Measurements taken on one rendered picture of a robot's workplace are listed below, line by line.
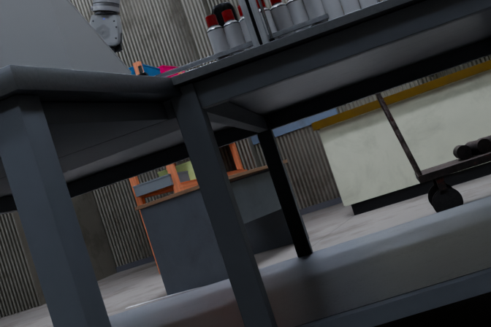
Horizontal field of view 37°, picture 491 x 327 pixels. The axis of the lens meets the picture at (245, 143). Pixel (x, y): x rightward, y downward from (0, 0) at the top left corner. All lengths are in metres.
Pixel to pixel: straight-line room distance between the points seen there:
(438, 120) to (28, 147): 5.89
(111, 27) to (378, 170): 4.87
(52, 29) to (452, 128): 5.63
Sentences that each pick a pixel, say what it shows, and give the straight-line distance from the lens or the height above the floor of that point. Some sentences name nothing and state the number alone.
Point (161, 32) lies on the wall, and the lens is 10.60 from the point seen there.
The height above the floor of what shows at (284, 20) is 0.99.
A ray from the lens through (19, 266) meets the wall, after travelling 9.67.
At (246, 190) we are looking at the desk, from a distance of 5.64.
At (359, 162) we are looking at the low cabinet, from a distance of 6.96.
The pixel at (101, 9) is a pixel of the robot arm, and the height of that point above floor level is 1.21.
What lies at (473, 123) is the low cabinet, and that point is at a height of 0.47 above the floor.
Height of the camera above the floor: 0.54
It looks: 4 degrees up
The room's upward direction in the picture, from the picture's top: 18 degrees counter-clockwise
